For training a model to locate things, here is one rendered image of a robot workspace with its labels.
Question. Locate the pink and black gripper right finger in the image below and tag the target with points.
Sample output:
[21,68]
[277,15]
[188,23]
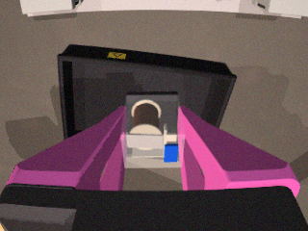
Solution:
[227,161]

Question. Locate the grey mounting plate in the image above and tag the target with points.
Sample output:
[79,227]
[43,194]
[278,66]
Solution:
[227,6]

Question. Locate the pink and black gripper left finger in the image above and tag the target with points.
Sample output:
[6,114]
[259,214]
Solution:
[79,160]

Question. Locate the black shallow tray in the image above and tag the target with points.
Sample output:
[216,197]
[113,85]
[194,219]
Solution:
[90,90]

